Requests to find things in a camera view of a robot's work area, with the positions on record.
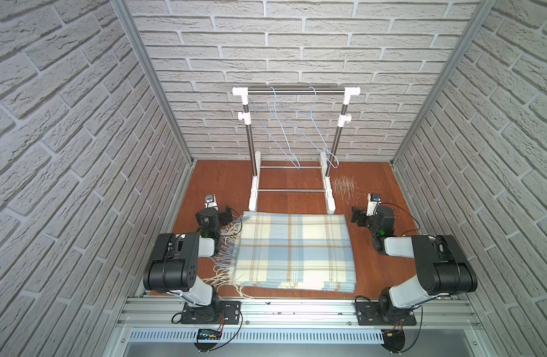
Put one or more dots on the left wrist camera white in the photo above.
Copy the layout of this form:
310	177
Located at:
210	202

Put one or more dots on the right aluminium corner post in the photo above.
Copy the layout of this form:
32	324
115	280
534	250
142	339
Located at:
479	16

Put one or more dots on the small electronics board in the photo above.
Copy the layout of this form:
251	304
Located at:
207	339
393	341

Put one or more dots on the left small electronics board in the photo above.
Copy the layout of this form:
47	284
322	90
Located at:
207	339

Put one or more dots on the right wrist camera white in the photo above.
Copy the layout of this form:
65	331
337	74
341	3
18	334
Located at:
373	202

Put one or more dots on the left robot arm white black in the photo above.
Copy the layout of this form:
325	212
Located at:
174	260

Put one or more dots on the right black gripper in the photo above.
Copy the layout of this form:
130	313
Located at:
359	216

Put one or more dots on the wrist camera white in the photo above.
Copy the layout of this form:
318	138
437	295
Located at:
373	202
210	202

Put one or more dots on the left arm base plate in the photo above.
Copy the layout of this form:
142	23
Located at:
224	312

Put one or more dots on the aluminium front rail frame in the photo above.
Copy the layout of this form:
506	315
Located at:
441	324

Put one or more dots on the right small electronics board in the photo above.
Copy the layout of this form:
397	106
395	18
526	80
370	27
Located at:
393	341

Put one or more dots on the aluminium corner post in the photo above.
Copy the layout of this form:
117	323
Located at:
479	16
124	15

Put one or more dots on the blue cream plaid scarf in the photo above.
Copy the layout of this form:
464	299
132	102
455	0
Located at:
286	251

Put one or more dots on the left aluminium corner post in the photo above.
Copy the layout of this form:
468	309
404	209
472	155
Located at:
124	15

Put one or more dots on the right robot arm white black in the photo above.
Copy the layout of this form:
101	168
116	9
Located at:
441	266

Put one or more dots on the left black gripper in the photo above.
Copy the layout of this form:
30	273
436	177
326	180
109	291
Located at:
226	215

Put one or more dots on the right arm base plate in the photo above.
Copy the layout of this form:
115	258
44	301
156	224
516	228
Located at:
370	313

